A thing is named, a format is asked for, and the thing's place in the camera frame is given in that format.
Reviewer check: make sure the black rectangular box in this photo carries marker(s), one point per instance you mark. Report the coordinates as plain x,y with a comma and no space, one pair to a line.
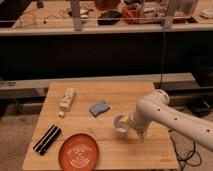
46,141

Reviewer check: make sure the orange plastic plate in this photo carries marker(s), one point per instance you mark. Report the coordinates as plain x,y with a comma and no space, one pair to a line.
79,152

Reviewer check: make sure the orange tool on bench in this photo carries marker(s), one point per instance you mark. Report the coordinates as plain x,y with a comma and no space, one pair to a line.
132,15

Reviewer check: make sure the grey metal post left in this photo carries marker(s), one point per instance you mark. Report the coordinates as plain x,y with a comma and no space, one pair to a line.
75,9

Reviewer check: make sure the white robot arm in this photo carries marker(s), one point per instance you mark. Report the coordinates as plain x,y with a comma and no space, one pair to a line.
154,107

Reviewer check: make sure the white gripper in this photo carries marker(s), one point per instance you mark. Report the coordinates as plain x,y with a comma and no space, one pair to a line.
137,126

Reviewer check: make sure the white ceramic cup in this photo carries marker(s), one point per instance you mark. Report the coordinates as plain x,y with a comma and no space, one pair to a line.
120,127

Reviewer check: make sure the white plastic bottle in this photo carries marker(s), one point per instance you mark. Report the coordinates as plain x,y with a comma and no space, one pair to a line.
66,101

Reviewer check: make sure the grey metal post right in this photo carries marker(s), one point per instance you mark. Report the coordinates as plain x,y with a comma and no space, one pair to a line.
168,19

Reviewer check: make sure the black pouch on bench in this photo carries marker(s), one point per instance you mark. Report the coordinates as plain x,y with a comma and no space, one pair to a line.
110,17

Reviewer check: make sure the grey metal post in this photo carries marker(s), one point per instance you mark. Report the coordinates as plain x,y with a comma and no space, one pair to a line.
168,19
75,9

